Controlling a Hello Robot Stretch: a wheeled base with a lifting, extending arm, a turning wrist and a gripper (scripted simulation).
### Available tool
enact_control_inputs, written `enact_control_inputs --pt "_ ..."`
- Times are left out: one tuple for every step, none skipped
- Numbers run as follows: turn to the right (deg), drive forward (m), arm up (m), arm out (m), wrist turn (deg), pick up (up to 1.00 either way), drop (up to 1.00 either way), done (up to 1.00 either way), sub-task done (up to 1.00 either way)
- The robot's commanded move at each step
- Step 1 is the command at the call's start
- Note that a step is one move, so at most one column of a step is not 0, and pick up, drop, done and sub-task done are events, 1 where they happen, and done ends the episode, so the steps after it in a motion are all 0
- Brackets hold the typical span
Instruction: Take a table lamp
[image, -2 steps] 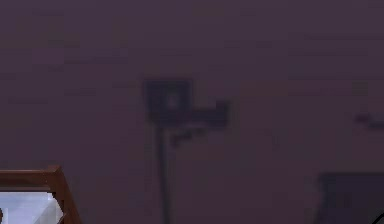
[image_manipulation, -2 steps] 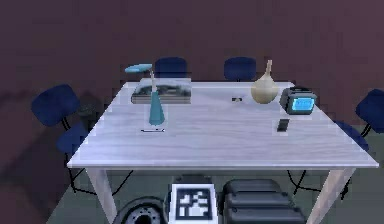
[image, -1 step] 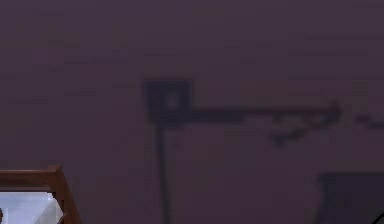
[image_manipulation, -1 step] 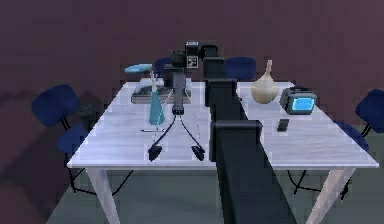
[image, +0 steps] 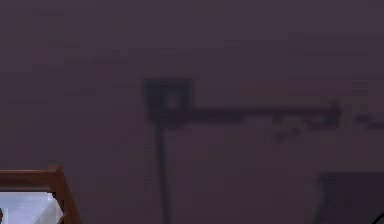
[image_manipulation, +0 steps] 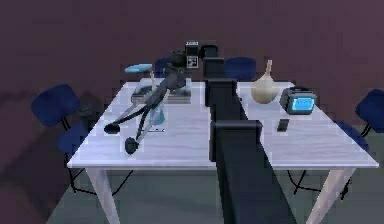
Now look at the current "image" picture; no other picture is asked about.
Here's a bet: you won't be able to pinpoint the white pillow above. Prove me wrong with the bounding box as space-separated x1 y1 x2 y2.
0 191 64 224

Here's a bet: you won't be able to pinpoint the thin black rod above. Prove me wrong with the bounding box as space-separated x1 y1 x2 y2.
370 211 384 224

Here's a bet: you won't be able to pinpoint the brown wooden bed frame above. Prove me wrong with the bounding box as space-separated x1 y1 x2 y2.
0 164 83 224

